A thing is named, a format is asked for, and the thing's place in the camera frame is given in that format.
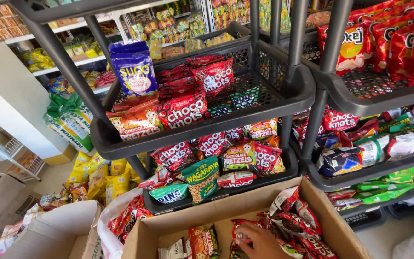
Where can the person's right hand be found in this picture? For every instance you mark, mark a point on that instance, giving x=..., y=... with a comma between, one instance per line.
x=264, y=243

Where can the person's right fingers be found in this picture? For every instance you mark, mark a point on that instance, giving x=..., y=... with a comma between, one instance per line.
x=243, y=238

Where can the red chocolate snack packet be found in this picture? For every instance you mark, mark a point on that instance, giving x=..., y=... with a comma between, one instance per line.
x=236, y=226

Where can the orange pretzel packet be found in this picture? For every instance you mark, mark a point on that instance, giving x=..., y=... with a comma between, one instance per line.
x=135, y=124
x=201, y=243

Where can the pile of red snack packets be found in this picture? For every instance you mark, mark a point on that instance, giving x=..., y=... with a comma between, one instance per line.
x=293, y=223

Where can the white snack packet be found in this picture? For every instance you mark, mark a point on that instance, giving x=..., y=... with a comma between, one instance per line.
x=173, y=250

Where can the green garlic nut packet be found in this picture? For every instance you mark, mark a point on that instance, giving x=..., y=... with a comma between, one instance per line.
x=201, y=180

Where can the open brown cardboard box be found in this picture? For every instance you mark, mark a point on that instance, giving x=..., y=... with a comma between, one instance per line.
x=164, y=226

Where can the heap of red orange packets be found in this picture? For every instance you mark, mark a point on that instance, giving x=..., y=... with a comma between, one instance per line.
x=243, y=156

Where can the teal snack packet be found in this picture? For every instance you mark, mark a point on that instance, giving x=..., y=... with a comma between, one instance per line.
x=169, y=193

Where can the clear bag of red packets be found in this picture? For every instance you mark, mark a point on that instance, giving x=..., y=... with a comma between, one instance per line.
x=124, y=219

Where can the dark blue snack packets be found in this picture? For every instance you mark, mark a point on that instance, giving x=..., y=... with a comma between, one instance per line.
x=241, y=99

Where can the red chocolate knots packet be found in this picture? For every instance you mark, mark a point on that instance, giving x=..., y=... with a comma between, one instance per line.
x=183, y=111
x=216, y=77

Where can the heap of green packets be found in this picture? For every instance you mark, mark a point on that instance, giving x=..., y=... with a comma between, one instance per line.
x=383, y=192

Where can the heap of yellow packets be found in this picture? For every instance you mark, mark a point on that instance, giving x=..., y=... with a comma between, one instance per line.
x=99, y=180

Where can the heap of mixed snack packets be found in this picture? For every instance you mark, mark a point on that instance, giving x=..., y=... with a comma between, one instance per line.
x=368, y=144

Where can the stack of red knots packets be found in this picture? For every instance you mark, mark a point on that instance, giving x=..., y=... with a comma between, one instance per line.
x=173, y=81

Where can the white cardboard carton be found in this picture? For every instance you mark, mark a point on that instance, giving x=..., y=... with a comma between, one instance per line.
x=56, y=230

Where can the blue peanut packet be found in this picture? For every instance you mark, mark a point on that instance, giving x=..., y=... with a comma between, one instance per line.
x=135, y=77
x=126, y=45

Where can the green and white sack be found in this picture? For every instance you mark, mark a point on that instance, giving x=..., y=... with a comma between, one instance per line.
x=68, y=120

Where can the dark grey plastic rack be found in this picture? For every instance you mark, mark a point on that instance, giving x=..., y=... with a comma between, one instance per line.
x=331, y=39
x=67, y=68

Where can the row of red chip bags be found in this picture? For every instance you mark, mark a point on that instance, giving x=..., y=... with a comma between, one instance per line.
x=397, y=43

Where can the white counter block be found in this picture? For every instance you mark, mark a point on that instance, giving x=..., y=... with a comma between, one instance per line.
x=16, y=97

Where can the white wall shelves with goods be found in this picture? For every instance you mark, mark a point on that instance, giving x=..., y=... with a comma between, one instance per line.
x=171, y=28

